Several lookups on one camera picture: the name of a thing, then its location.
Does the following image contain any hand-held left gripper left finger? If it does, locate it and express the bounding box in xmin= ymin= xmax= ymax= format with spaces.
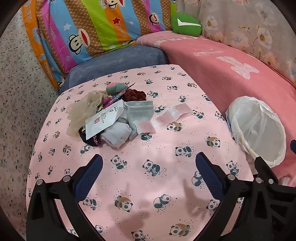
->
xmin=26 ymin=154 xmax=104 ymax=241

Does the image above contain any green plush cushion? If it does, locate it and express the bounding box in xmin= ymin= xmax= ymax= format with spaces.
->
xmin=171 ymin=13 xmax=203 ymax=37

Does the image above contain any beige mesh cloth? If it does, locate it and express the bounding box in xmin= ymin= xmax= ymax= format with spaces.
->
xmin=67 ymin=90 xmax=111 ymax=136

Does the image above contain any colourful monkey pillow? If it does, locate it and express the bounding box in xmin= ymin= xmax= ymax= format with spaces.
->
xmin=22 ymin=0 xmax=178 ymax=90

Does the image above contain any grey-blue sofa cushion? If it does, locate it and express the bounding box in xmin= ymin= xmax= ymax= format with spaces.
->
xmin=58 ymin=44 xmax=170 ymax=94

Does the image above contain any pale floral blanket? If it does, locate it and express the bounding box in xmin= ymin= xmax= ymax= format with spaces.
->
xmin=176 ymin=0 xmax=296 ymax=86

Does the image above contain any grey drawstring pouch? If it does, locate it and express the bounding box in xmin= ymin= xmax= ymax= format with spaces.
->
xmin=122 ymin=101 xmax=154 ymax=139

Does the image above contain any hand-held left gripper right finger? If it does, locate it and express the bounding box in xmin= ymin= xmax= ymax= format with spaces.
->
xmin=195 ymin=152 xmax=293 ymax=241

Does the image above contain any clear wrapper with pink pads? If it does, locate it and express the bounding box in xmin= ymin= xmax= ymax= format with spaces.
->
xmin=136 ymin=103 xmax=193 ymax=133

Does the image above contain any multicoloured striped hair band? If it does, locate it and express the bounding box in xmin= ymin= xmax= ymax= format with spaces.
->
xmin=103 ymin=87 xmax=130 ymax=109

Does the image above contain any dark patterned cloth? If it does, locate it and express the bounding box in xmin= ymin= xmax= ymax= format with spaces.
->
xmin=78 ymin=126 xmax=102 ymax=147

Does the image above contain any pink panda print cloth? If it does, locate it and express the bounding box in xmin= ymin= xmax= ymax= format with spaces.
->
xmin=25 ymin=64 xmax=255 ymax=241

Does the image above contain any dark red scrunchie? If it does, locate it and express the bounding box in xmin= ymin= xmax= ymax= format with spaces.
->
xmin=122 ymin=89 xmax=147 ymax=102

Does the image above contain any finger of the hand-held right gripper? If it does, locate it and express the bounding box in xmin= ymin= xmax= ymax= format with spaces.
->
xmin=254 ymin=156 xmax=279 ymax=183

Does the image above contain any pink blanket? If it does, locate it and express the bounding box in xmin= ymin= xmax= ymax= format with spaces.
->
xmin=136 ymin=31 xmax=296 ymax=186

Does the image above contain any white paper tag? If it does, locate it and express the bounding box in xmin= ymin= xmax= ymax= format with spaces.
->
xmin=85 ymin=100 xmax=124 ymax=140

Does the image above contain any bin with white plastic bag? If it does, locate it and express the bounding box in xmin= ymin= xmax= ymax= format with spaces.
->
xmin=225 ymin=95 xmax=287 ymax=168

